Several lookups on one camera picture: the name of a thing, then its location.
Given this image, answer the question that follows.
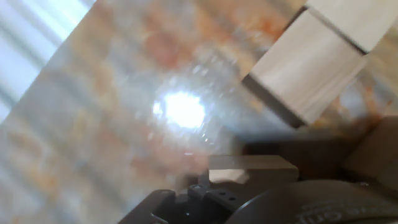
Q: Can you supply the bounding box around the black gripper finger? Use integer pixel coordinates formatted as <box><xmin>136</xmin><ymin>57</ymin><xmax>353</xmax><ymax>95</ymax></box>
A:
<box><xmin>118</xmin><ymin>154</ymin><xmax>300</xmax><ymax>224</ymax></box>

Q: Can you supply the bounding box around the orange grey marble mat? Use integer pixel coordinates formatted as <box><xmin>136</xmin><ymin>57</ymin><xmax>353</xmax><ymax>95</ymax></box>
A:
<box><xmin>0</xmin><ymin>0</ymin><xmax>398</xmax><ymax>224</ymax></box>

